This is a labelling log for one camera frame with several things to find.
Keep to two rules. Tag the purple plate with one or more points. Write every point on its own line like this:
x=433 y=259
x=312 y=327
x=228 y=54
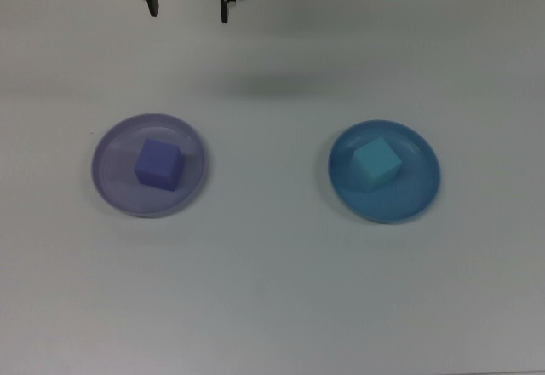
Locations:
x=115 y=187

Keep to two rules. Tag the purple cube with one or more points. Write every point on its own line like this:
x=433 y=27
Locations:
x=158 y=164

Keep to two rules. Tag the blue plate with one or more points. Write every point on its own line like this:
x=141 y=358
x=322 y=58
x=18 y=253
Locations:
x=409 y=204

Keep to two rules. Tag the teal cube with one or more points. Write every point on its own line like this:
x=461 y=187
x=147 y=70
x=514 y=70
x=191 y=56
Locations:
x=375 y=164

